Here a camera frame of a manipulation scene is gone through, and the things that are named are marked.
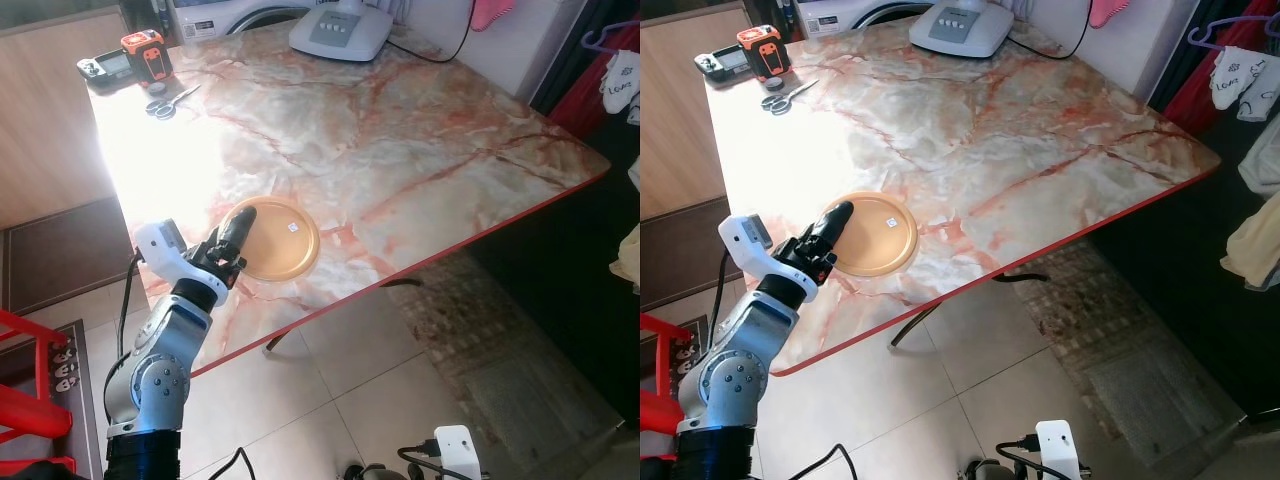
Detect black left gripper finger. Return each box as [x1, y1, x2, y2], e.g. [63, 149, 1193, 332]
[212, 207, 247, 257]
[228, 207, 258, 263]
[821, 200, 854, 259]
[803, 201, 843, 253]

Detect round orange plate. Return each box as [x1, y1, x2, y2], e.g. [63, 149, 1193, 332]
[823, 192, 919, 278]
[218, 197, 322, 283]

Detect dark metal table leg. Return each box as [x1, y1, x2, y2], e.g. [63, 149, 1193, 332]
[889, 271, 1051, 350]

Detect marble table with red edge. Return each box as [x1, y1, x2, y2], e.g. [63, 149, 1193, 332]
[87, 17, 612, 380]
[704, 10, 1223, 378]

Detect wooden cabinet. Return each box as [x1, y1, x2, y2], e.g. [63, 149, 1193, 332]
[640, 4, 753, 313]
[0, 4, 128, 316]

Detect pale yellow cloth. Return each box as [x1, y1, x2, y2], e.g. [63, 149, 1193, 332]
[610, 224, 641, 292]
[1221, 188, 1280, 292]

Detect orange and black device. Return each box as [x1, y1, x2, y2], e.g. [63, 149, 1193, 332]
[737, 25, 792, 80]
[120, 30, 174, 86]

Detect black handheld controller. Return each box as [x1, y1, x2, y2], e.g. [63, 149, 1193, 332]
[77, 50, 136, 87]
[694, 45, 747, 80]

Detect red metal rack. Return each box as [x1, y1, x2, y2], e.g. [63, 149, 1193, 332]
[640, 312, 693, 463]
[0, 309, 75, 473]

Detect white washing machine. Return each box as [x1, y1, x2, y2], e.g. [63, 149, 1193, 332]
[795, 0, 938, 41]
[168, 0, 313, 43]

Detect white grey appliance base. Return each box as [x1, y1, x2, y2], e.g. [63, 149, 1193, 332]
[909, 0, 1014, 58]
[289, 0, 394, 63]

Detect white printed sock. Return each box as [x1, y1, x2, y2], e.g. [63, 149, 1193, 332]
[1208, 45, 1264, 112]
[600, 49, 641, 114]

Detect red hanging cloth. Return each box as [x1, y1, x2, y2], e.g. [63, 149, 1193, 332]
[1158, 18, 1280, 139]
[548, 22, 641, 143]

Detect brown patterned floor rug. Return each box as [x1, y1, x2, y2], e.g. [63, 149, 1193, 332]
[398, 254, 623, 443]
[1018, 238, 1263, 433]

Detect purple clothes hanger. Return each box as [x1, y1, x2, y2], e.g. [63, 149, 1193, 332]
[581, 20, 641, 54]
[1187, 16, 1280, 53]

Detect white cabinet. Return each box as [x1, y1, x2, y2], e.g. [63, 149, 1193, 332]
[1008, 0, 1203, 103]
[384, 0, 613, 103]

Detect pink cloth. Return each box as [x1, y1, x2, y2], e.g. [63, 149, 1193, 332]
[470, 0, 517, 32]
[1088, 0, 1134, 29]

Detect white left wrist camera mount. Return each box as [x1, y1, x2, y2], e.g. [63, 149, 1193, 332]
[134, 219, 203, 289]
[718, 212, 793, 279]

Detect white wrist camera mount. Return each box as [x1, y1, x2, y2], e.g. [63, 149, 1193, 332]
[134, 219, 203, 289]
[1034, 420, 1084, 480]
[433, 425, 484, 480]
[718, 212, 793, 279]

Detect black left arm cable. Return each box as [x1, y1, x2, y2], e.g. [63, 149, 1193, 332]
[708, 248, 732, 353]
[103, 252, 143, 411]

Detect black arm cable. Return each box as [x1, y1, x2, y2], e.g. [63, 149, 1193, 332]
[397, 437, 442, 480]
[994, 434, 1041, 477]
[103, 252, 143, 411]
[708, 248, 732, 353]

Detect grey handled scissors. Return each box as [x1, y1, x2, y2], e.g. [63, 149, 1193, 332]
[146, 84, 203, 121]
[760, 78, 821, 115]

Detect black torso cable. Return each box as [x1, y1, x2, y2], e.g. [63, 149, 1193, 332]
[204, 446, 257, 480]
[813, 442, 863, 480]

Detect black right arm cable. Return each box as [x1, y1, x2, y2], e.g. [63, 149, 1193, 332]
[397, 437, 442, 480]
[994, 434, 1041, 477]

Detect black appliance power cable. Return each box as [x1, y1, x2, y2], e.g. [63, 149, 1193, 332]
[385, 0, 477, 64]
[1005, 0, 1097, 60]

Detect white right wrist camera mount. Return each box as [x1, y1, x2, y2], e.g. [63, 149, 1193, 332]
[433, 425, 484, 480]
[1034, 420, 1084, 480]

